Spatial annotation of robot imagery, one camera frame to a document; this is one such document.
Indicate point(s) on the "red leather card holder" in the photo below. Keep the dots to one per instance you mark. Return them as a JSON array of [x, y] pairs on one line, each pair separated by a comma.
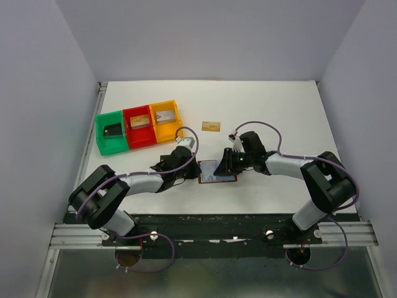
[[207, 175]]

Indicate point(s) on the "silver card in yellow bin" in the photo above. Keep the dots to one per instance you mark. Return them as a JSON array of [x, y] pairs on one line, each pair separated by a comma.
[[163, 117]]

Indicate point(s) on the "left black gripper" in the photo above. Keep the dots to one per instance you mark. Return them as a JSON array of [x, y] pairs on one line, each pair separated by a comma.
[[195, 172]]

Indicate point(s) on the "aluminium frame rail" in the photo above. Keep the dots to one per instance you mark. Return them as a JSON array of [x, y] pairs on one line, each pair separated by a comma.
[[70, 234]]

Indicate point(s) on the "yellow plastic bin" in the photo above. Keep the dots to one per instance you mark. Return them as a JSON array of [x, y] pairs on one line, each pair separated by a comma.
[[165, 132]]

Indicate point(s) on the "gold card in red bin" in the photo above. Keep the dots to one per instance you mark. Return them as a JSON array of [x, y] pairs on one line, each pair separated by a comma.
[[139, 122]]

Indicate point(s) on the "red plastic bin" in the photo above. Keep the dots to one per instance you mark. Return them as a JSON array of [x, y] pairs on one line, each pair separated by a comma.
[[137, 138]]

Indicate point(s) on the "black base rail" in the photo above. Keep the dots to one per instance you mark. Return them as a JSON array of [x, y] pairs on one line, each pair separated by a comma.
[[214, 236]]

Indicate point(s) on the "black card in green bin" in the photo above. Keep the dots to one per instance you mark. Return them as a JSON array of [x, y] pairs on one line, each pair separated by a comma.
[[113, 131]]

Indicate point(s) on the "green plastic bin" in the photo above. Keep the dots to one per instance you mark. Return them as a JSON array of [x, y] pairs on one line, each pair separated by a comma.
[[110, 146]]

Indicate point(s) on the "gold VIP card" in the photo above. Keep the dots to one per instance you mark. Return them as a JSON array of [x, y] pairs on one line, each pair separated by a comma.
[[211, 126]]

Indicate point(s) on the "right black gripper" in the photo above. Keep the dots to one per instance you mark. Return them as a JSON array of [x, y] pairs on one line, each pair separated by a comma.
[[226, 166]]

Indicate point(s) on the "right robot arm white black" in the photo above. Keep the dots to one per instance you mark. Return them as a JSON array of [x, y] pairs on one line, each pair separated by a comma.
[[329, 186]]

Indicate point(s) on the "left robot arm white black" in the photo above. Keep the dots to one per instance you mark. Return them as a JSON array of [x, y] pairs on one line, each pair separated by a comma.
[[97, 199]]

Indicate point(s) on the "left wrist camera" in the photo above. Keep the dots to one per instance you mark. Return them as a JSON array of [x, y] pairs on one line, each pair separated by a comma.
[[186, 142]]

